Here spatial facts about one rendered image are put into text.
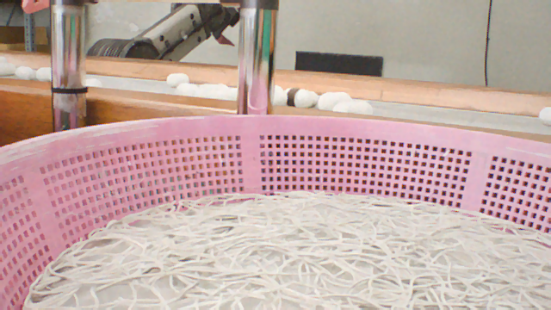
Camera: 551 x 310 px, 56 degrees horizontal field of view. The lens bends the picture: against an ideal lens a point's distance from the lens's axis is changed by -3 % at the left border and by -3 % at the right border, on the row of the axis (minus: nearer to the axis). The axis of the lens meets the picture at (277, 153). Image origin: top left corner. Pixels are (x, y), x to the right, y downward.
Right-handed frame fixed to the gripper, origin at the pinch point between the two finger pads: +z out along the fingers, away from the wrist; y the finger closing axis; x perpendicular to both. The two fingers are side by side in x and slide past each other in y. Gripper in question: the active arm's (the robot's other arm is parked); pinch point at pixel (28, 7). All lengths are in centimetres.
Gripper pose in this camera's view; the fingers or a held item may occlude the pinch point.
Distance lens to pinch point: 91.2
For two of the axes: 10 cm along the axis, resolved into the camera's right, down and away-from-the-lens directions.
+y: 9.2, 1.2, -3.9
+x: 2.4, 6.2, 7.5
